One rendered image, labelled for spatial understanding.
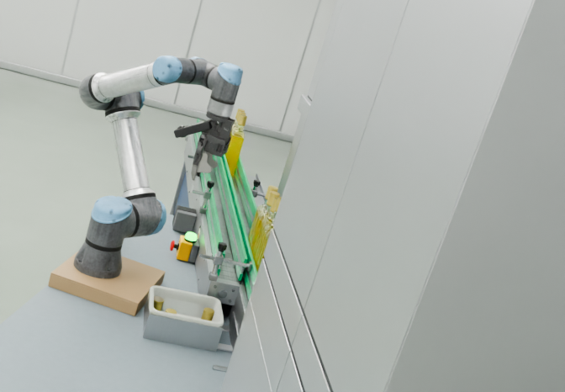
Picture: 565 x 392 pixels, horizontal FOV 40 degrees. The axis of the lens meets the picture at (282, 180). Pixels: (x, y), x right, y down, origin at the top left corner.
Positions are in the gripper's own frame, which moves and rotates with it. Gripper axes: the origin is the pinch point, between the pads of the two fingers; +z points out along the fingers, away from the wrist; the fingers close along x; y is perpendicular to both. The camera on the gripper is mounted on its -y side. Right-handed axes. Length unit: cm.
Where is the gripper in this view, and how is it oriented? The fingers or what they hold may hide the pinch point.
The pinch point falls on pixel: (194, 173)
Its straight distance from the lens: 242.7
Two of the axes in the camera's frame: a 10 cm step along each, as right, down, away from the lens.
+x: 1.6, -2.3, 9.6
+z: -2.9, 9.2, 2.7
